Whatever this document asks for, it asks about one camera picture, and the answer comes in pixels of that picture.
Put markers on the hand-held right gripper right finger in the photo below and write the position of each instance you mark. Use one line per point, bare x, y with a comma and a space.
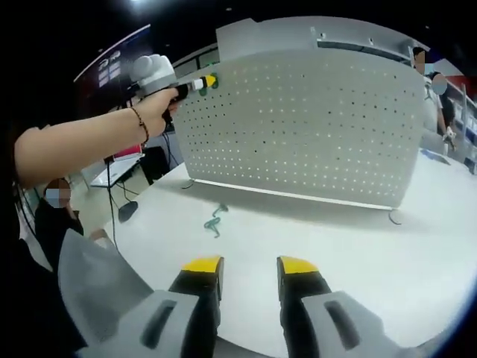
298, 309

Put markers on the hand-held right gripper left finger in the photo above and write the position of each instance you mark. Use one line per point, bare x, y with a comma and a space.
194, 309

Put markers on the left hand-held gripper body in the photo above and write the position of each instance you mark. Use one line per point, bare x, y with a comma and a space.
154, 74

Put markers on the white perforated mounting plate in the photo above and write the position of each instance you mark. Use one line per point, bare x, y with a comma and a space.
298, 127

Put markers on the person's left hand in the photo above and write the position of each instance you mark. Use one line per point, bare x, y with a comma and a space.
158, 110

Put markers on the black office chair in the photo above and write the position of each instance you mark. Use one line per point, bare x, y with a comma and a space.
158, 164

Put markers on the red screen monitor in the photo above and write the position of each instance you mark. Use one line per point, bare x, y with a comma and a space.
128, 150

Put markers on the white side desk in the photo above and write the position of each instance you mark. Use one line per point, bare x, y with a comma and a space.
112, 173

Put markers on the black stand base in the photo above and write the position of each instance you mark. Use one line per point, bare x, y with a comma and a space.
127, 212

